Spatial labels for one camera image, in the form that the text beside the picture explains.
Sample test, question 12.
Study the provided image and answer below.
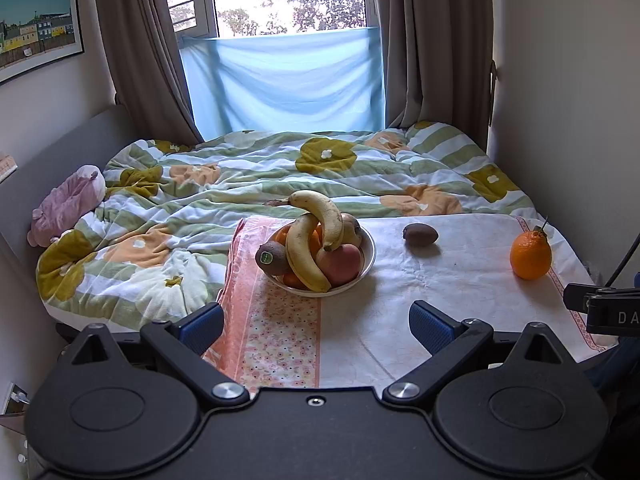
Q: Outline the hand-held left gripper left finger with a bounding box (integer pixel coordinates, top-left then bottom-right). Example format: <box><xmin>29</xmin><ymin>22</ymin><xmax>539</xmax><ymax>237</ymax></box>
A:
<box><xmin>62</xmin><ymin>302</ymin><xmax>251</xmax><ymax>408</ymax></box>

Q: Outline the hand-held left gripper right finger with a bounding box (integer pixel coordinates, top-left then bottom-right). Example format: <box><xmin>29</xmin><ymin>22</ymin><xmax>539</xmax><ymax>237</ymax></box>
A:
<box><xmin>382</xmin><ymin>301</ymin><xmax>576</xmax><ymax>408</ymax></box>

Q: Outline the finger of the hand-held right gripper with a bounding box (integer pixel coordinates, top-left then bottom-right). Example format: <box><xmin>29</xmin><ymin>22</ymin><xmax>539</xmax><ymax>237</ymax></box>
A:
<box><xmin>564</xmin><ymin>283</ymin><xmax>608</xmax><ymax>313</ymax></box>

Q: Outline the kiwi with green sticker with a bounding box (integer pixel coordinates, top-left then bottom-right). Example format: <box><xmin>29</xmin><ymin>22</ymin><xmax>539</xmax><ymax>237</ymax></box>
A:
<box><xmin>255</xmin><ymin>241</ymin><xmax>288</xmax><ymax>277</ymax></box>

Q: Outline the white bowl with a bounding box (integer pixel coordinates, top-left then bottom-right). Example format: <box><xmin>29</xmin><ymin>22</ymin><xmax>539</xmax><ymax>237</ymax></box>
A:
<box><xmin>257</xmin><ymin>220</ymin><xmax>377</xmax><ymax>298</ymax></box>

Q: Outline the red apple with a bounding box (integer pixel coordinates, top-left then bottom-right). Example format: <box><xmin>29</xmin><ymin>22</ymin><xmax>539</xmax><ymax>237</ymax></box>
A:
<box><xmin>315</xmin><ymin>243</ymin><xmax>365</xmax><ymax>288</ymax></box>

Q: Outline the yellow banana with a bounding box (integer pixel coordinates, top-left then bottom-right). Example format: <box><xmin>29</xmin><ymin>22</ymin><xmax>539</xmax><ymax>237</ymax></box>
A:
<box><xmin>285</xmin><ymin>213</ymin><xmax>332</xmax><ymax>293</ymax></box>
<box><xmin>264</xmin><ymin>190</ymin><xmax>346</xmax><ymax>252</ymax></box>

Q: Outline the person's blue trouser leg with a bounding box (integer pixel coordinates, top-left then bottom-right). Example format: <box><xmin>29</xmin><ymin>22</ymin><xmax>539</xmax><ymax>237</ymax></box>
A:
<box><xmin>582</xmin><ymin>335</ymin><xmax>640</xmax><ymax>396</ymax></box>

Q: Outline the white cloth with orange border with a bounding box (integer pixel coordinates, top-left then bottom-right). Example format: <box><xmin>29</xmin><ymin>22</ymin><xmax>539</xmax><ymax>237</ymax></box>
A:
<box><xmin>202</xmin><ymin>213</ymin><xmax>618</xmax><ymax>391</ymax></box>

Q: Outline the large orange with stem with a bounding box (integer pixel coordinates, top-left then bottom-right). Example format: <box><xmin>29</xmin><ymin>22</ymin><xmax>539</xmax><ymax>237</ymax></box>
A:
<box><xmin>509</xmin><ymin>216</ymin><xmax>553</xmax><ymax>281</ymax></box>

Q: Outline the plain brown kiwi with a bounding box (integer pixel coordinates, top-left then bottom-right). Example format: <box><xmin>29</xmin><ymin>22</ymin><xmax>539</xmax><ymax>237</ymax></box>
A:
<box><xmin>403</xmin><ymin>223</ymin><xmax>440</xmax><ymax>248</ymax></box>

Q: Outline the round orange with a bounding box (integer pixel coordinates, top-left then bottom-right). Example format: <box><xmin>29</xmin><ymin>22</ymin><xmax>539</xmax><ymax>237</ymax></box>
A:
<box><xmin>274</xmin><ymin>225</ymin><xmax>323</xmax><ymax>253</ymax></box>

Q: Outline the floral quilt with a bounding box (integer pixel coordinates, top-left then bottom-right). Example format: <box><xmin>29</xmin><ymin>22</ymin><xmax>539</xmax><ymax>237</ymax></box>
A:
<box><xmin>36</xmin><ymin>120</ymin><xmax>538</xmax><ymax>333</ymax></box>

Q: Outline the pink plush toy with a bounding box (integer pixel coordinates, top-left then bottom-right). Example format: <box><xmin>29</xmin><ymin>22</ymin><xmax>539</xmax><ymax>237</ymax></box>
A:
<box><xmin>27</xmin><ymin>165</ymin><xmax>107</xmax><ymax>247</ymax></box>

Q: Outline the grey headboard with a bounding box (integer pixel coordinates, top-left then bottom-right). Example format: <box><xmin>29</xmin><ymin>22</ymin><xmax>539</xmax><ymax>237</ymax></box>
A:
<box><xmin>0</xmin><ymin>106</ymin><xmax>133</xmax><ymax>261</ymax></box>

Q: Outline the light blue cloth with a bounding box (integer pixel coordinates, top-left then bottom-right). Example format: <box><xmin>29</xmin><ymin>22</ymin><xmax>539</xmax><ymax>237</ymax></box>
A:
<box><xmin>180</xmin><ymin>26</ymin><xmax>387</xmax><ymax>141</ymax></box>

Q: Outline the brown curtain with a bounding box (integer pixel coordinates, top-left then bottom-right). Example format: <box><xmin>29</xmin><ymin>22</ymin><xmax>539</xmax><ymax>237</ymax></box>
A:
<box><xmin>92</xmin><ymin>0</ymin><xmax>203</xmax><ymax>145</ymax></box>
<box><xmin>370</xmin><ymin>0</ymin><xmax>493</xmax><ymax>153</ymax></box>

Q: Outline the framed picture of houses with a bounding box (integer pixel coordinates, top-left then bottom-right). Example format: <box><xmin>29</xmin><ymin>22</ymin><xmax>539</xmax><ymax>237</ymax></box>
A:
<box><xmin>0</xmin><ymin>0</ymin><xmax>84</xmax><ymax>85</ymax></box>

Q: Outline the black cable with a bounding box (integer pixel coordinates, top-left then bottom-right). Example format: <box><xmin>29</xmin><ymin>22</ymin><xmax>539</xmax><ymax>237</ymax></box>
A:
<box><xmin>605</xmin><ymin>232</ymin><xmax>640</xmax><ymax>288</ymax></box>

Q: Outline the white wall socket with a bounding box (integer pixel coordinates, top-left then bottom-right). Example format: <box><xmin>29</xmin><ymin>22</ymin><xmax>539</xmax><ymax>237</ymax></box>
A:
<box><xmin>2</xmin><ymin>382</ymin><xmax>31</xmax><ymax>416</ymax></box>

